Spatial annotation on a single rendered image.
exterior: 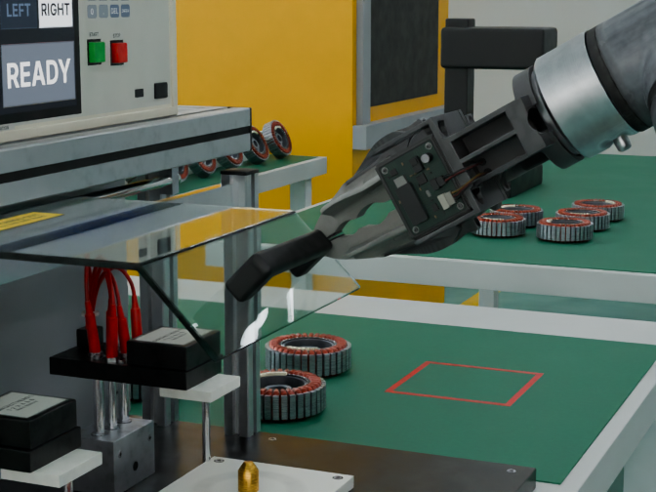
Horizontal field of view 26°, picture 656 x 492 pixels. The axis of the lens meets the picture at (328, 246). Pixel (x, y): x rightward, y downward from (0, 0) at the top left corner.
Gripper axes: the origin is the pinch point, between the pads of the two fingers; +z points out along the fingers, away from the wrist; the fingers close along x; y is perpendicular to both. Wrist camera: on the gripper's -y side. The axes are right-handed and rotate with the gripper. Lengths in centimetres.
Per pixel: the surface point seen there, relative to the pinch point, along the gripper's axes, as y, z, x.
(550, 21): -524, 102, -61
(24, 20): -2.8, 16.6, -27.7
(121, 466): -14.2, 36.8, 8.6
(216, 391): -14.8, 24.2, 6.5
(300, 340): -71, 44, 7
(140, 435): -17.7, 35.8, 6.9
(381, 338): -88, 41, 12
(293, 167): -269, 126, -35
